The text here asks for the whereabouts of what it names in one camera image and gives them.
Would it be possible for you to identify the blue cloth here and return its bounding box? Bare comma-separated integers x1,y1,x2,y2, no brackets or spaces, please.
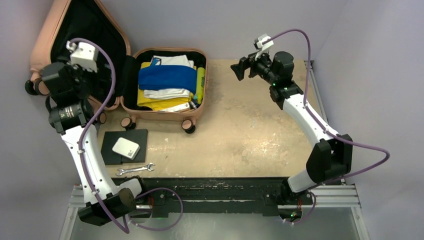
137,65,197,94

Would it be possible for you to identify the white shirt blue print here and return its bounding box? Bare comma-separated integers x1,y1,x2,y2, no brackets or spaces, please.
139,55,197,100

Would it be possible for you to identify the black flat notebook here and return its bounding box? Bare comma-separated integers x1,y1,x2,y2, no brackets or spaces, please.
101,129,148,165

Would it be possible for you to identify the white square device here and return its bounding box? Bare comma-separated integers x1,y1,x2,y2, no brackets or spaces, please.
112,137,140,160

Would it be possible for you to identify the yellow cloth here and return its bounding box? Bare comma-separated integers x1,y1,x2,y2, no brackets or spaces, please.
136,62,195,111

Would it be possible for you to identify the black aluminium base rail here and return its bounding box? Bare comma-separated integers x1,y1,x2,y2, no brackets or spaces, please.
67,177,362,220

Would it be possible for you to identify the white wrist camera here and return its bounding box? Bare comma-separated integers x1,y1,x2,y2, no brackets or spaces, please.
66,41,99,73
254,34,274,61

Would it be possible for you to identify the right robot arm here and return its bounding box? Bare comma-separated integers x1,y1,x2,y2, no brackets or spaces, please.
230,51,353,204

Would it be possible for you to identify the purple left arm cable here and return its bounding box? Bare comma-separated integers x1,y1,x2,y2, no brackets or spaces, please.
67,37,184,235

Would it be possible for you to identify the silver toothpaste box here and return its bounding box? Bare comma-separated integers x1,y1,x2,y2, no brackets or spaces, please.
159,102,191,113

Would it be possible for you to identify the silver wrench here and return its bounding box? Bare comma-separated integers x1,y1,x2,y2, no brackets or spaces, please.
115,162,155,177

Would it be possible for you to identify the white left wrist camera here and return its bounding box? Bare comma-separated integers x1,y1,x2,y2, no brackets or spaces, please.
66,41,99,73

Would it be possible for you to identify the pink suitcase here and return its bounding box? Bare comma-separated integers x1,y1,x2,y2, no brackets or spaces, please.
24,0,209,134

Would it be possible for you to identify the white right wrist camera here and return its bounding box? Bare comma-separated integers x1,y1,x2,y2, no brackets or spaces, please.
254,34,274,61

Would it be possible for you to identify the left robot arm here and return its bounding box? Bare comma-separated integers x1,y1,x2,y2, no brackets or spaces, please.
41,62,149,226

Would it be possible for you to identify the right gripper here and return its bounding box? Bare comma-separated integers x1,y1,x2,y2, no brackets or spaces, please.
231,47,278,86

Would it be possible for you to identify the yellow green tube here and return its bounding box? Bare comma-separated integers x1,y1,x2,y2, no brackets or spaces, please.
194,67,206,105

